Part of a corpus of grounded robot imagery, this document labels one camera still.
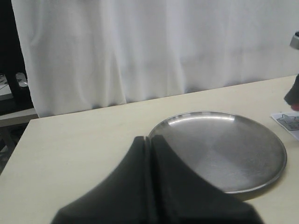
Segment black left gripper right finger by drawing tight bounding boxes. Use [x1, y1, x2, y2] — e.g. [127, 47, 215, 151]
[151, 135, 263, 224]

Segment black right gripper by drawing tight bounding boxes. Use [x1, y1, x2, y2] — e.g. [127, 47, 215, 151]
[284, 74, 299, 110]

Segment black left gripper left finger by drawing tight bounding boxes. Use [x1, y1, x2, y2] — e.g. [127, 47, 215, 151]
[52, 136, 156, 224]

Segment printed paper game board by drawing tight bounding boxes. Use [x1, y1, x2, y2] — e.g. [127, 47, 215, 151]
[271, 112, 299, 140]

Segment round stainless steel plate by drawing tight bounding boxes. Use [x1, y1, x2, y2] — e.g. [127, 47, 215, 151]
[149, 111, 287, 200]

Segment white curtain backdrop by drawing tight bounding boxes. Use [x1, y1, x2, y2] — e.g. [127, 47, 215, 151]
[12, 0, 299, 117]

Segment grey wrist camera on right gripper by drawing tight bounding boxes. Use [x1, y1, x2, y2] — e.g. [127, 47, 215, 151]
[290, 31, 299, 50]

